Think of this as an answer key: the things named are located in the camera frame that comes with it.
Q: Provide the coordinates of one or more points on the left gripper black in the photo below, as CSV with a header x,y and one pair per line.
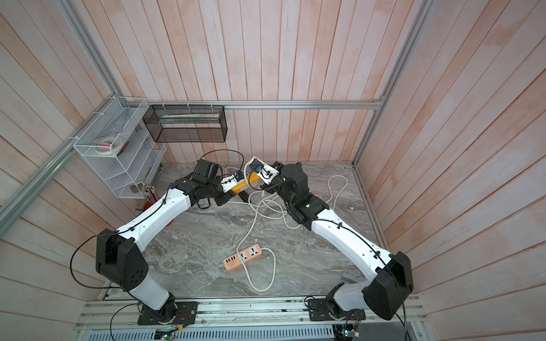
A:
x,y
225,198

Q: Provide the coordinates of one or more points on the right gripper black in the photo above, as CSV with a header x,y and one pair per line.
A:
x,y
279,168

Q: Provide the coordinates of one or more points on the yellow power strip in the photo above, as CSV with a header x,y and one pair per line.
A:
x,y
242,184

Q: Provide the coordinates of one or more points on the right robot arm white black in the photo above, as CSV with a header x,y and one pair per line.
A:
x,y
388,277

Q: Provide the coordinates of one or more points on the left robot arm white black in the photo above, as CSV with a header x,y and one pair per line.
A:
x,y
119,254

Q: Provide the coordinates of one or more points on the pink power strip front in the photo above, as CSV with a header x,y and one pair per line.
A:
x,y
245,256

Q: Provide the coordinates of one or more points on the black remote control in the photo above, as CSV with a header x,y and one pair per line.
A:
x,y
244,196

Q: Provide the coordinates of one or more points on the black mesh basket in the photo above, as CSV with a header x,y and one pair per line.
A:
x,y
186,123

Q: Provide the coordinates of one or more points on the tape roll in rack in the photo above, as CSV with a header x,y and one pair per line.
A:
x,y
107,146

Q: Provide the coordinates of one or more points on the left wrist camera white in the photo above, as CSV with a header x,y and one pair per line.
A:
x,y
231,181

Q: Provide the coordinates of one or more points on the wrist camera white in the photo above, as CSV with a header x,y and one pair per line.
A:
x,y
264,170
231,181

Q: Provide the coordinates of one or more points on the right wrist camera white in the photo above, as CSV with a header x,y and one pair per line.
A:
x,y
264,170

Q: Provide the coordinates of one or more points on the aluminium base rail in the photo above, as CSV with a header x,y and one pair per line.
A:
x,y
231,312

